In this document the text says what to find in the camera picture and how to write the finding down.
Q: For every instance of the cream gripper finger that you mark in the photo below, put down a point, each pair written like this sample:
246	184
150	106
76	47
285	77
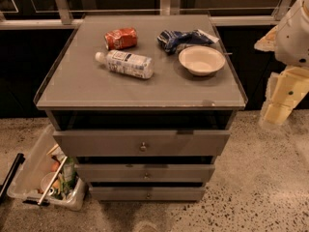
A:
267	42
284	92

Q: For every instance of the clear plastic water bottle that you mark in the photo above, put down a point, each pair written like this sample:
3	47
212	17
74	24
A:
127	63

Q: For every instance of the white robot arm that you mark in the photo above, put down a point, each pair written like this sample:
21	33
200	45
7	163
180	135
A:
289	40

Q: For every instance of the grey bottom drawer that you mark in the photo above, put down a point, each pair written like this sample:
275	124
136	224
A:
147	194

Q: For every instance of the metal railing frame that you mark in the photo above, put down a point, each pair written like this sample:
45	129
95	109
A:
31	14

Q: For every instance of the grey middle drawer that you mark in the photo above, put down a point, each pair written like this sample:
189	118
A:
145	172

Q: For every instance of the grey top drawer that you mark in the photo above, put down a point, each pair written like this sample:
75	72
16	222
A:
141	143

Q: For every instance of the clear plastic storage bin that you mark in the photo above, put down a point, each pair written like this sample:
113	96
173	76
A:
28	177

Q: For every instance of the green packet in bin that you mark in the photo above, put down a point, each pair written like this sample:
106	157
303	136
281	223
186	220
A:
67	177

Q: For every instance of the blue crumpled snack bag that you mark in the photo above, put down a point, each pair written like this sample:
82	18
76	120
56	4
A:
170	40

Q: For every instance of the crushed red soda can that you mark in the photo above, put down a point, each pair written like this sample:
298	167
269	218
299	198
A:
120	38

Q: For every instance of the grey drawer cabinet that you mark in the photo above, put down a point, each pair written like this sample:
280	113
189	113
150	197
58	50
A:
79	94

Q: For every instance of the black bar on floor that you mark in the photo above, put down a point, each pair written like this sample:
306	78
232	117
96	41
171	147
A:
19	159

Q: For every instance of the white paper bowl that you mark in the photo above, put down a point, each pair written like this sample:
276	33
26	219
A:
202	60

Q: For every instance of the grey drawer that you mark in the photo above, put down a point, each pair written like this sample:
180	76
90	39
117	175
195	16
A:
145	172
147	194
141	143

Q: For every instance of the orange fruit in bin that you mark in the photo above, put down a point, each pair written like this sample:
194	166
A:
55	166

